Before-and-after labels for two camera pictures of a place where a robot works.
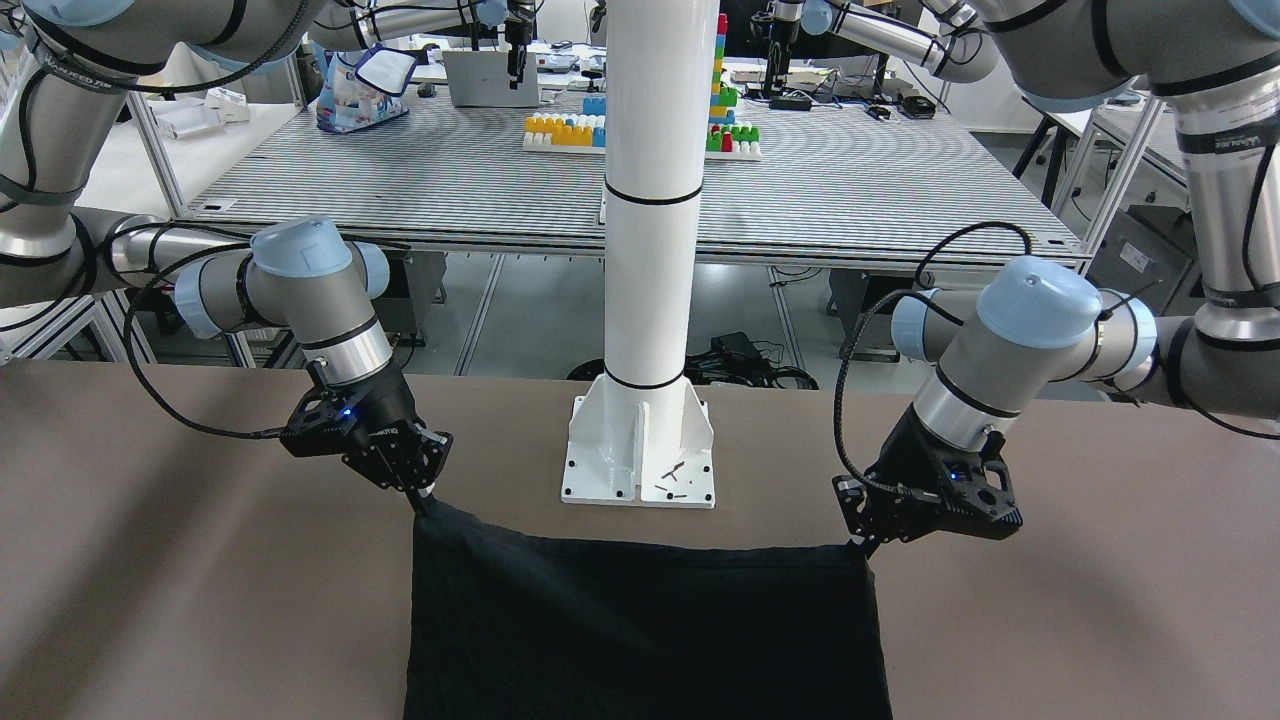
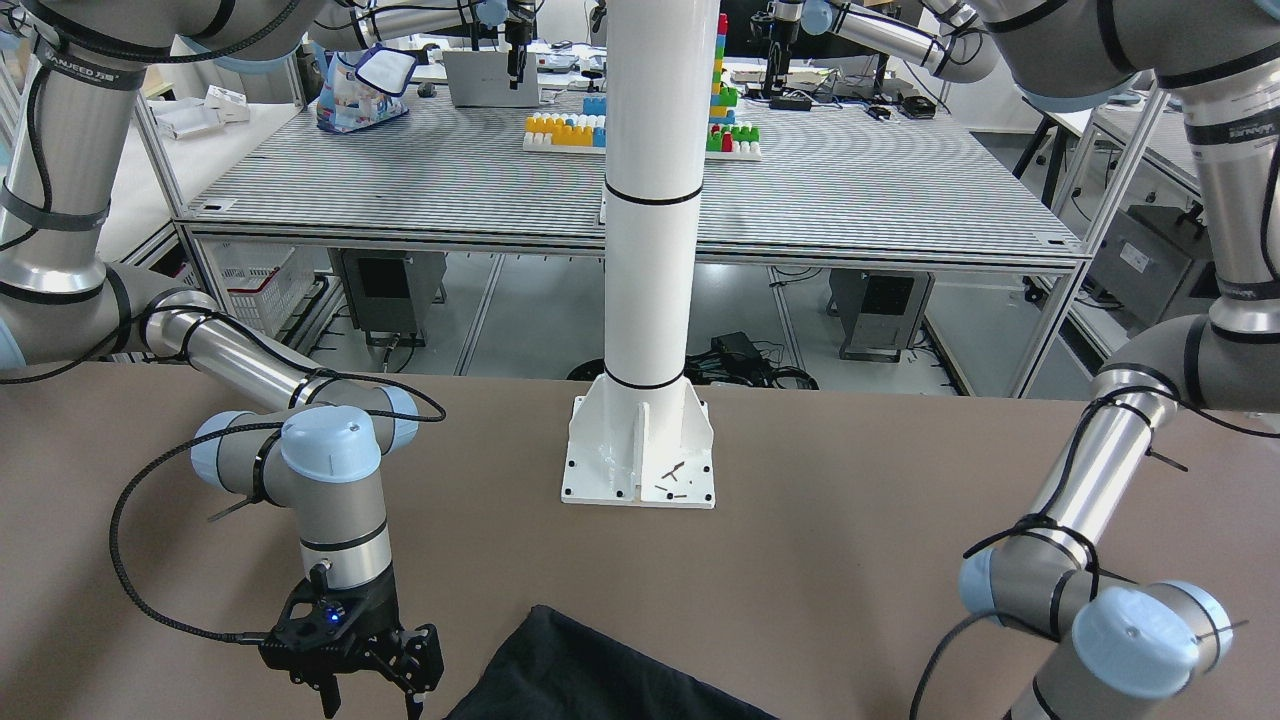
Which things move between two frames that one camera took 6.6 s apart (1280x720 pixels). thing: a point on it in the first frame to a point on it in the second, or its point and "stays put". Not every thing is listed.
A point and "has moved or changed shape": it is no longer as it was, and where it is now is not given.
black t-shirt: (503, 626) has moved or changed shape
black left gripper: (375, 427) to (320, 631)
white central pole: (637, 435) stays put
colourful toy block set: (586, 133) stays put
